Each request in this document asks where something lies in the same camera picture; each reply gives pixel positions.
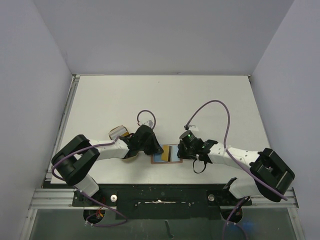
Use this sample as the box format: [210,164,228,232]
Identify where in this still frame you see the gold credit card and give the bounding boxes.
[161,145,172,162]

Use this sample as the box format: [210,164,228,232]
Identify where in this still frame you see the tan leather card holder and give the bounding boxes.
[150,144,183,164]

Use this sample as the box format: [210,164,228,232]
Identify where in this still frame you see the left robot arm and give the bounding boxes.
[51,125,164,206]

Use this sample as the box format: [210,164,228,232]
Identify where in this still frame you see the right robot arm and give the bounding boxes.
[177,130,295,205]

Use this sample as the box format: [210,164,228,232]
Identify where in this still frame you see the wooden card tray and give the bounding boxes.
[107,124,141,163]

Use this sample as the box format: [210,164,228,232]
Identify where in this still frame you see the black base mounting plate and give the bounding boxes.
[72,184,239,220]

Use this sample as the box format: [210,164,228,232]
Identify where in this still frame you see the black right gripper cable loop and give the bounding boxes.
[192,158,207,174]

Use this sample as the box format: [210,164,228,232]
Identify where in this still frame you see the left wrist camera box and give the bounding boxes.
[139,119,154,128]

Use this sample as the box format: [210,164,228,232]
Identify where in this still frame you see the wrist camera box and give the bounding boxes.
[184,124,199,132]
[139,119,154,128]

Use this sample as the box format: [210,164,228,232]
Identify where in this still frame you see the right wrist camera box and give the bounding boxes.
[184,124,199,132]

